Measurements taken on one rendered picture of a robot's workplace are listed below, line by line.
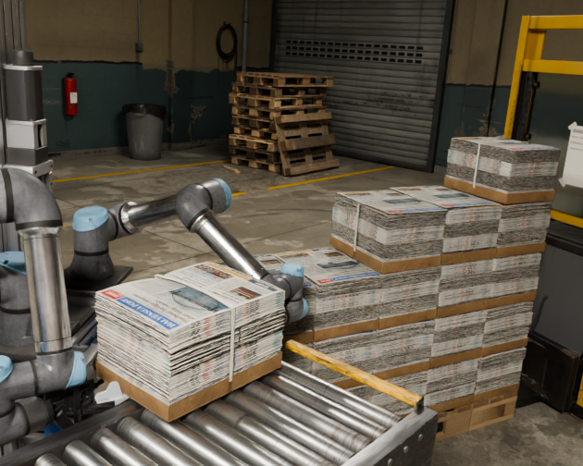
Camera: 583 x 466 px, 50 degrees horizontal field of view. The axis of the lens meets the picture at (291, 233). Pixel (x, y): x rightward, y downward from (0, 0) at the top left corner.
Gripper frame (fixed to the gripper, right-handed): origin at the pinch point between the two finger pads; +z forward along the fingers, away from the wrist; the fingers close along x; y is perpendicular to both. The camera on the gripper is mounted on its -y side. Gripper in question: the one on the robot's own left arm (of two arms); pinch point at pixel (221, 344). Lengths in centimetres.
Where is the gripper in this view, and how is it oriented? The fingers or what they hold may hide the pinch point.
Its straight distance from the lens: 183.4
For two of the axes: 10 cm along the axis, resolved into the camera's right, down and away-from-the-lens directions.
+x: 7.6, 2.3, -6.1
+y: 0.6, -9.6, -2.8
